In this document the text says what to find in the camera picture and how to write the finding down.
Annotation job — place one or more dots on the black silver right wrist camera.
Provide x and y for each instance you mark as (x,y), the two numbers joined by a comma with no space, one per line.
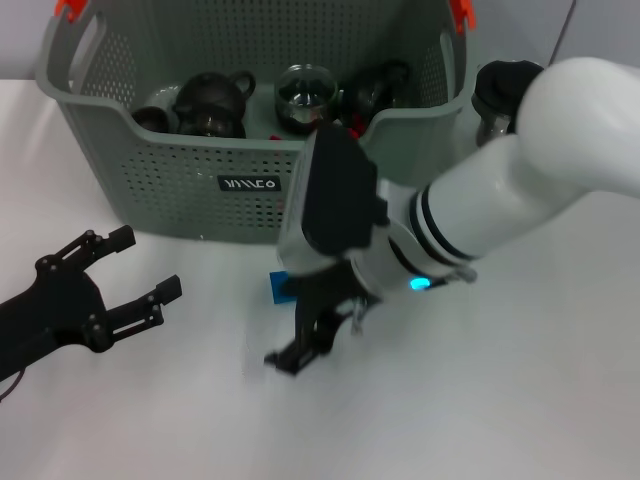
(335,200)

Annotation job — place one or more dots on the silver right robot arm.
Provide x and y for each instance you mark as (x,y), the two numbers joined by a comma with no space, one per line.
(525,190)

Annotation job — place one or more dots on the grey perforated storage bin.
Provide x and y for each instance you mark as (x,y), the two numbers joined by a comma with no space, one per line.
(200,210)

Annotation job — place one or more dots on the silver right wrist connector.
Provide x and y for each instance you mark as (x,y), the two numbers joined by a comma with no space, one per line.
(357,317)

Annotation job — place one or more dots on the blue square building block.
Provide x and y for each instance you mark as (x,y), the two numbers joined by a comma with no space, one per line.
(275,292)

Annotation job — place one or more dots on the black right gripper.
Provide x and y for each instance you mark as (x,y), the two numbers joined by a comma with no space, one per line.
(325,300)

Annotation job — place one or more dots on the black clay teapot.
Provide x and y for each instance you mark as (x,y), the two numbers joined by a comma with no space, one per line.
(210,95)

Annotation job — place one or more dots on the small black clay cup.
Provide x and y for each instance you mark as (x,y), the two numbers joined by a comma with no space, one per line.
(150,120)

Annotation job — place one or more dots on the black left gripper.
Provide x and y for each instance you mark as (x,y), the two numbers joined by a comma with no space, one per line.
(55,315)

